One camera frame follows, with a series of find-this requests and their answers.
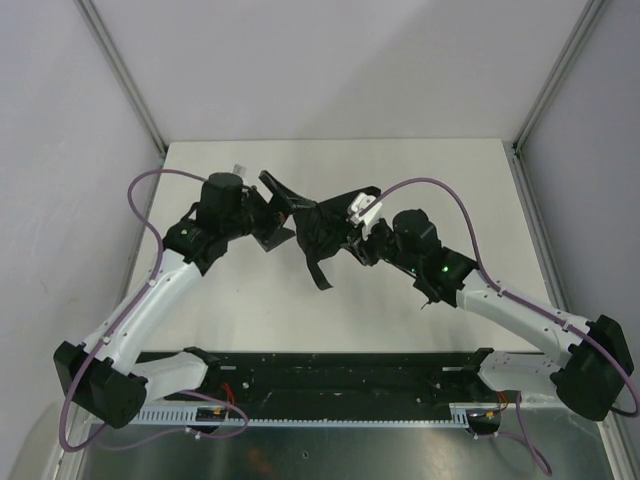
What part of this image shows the black folding umbrella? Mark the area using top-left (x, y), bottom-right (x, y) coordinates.
top-left (293, 186), bottom-right (381, 290)

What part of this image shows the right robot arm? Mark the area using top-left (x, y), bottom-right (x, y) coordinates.
top-left (347, 204), bottom-right (634, 421)

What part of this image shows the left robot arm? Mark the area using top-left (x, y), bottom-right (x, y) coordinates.
top-left (54, 171), bottom-right (314, 428)

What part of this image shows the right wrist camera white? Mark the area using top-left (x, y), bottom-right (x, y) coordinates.
top-left (347, 192), bottom-right (382, 240)

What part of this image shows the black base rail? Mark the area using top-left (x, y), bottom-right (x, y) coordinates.
top-left (139, 349), bottom-right (521, 421)

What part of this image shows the right aluminium frame post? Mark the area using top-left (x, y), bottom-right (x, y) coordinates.
top-left (512, 0), bottom-right (609, 156)

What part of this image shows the aluminium frame post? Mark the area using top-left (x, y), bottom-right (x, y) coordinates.
top-left (512, 0), bottom-right (609, 156)
top-left (74, 0), bottom-right (168, 158)

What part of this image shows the grey slotted cable duct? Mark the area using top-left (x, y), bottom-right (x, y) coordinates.
top-left (130, 402), bottom-right (499, 429)

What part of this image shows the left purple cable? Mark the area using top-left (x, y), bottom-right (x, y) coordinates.
top-left (58, 169), bottom-right (211, 454)

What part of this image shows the purple cable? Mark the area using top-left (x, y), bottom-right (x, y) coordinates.
top-left (58, 169), bottom-right (211, 454)
top-left (369, 177), bottom-right (636, 416)

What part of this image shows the left aluminium frame post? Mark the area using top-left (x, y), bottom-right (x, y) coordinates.
top-left (74, 0), bottom-right (168, 158)

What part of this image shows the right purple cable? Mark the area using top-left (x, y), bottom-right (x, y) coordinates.
top-left (369, 177), bottom-right (636, 416)

